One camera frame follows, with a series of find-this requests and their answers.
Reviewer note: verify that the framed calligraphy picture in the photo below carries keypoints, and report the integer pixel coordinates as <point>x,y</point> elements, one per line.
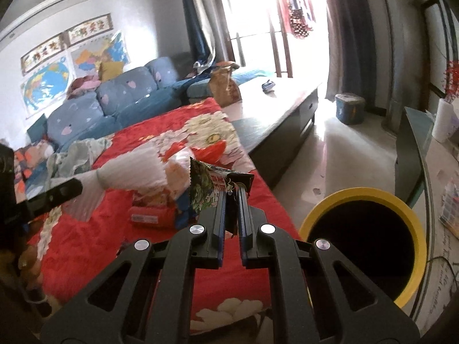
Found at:
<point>89,28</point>
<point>43,49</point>

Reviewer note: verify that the dark grey curtain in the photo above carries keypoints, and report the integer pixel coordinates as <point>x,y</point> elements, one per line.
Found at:
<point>344,43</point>

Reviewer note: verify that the wooden balcony door frame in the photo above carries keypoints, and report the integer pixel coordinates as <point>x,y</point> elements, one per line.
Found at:
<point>278,43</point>

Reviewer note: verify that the white vase red flowers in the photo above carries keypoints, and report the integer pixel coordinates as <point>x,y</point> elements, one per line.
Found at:
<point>445,120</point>

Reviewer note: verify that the green printed snack wrapper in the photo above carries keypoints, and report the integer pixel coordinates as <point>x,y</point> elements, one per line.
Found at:
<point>202,190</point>

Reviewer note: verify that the dark wooden coffee table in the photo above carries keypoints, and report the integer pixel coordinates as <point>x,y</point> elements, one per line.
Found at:
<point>287,125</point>

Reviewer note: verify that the pink clothes pile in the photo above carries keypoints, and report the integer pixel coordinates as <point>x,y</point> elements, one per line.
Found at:
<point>84,84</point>

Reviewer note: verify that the red snack packet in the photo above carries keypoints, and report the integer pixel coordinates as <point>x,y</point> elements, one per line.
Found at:
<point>150,215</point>

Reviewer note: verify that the yellow cushion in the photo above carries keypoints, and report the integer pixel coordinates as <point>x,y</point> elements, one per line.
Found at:
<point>111,71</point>

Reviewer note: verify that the world map poster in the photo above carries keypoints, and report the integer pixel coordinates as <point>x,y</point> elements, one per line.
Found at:
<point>46,86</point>

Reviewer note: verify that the blue storage box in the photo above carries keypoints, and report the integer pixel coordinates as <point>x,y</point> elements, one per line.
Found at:
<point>349,109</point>

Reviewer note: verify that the red floral blanket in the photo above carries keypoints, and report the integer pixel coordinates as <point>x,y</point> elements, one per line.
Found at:
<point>107,229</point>

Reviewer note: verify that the glass top table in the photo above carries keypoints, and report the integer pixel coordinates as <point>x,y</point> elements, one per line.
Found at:
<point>408,157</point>

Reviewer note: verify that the dark blue curtain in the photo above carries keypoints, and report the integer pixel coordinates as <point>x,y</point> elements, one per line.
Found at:
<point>197,25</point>

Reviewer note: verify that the country map poster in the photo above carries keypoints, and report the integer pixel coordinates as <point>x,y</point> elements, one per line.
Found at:
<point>96,52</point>

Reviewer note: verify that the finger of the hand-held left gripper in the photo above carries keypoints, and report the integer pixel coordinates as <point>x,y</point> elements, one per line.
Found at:
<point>53,194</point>

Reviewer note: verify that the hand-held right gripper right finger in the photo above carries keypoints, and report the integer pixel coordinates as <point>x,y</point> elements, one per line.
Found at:
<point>244,215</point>

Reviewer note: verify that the light green cloth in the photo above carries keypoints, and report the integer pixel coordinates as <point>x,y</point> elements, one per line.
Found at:
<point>77,157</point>

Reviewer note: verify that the brown paper bag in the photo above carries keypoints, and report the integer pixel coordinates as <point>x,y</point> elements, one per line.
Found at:
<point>224,89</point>

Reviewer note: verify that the small dark blue object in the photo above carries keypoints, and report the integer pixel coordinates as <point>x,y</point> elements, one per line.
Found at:
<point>268,86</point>

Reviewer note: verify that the colourful bead box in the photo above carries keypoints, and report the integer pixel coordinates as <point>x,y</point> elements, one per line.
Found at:
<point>451,206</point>

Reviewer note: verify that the yellow rimmed black bin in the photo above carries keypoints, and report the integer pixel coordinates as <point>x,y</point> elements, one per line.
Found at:
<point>412,218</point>

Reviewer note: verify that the orange patterned clothes pile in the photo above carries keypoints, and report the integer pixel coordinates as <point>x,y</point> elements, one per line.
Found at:
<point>32,154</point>

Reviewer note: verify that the blue patterned sofa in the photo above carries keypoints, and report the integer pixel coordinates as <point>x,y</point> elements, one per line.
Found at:
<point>122,93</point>

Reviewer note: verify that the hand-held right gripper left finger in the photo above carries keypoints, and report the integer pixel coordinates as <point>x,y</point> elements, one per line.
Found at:
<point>220,215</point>

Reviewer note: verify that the hanging laundry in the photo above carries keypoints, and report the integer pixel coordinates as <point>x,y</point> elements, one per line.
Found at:
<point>297,10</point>

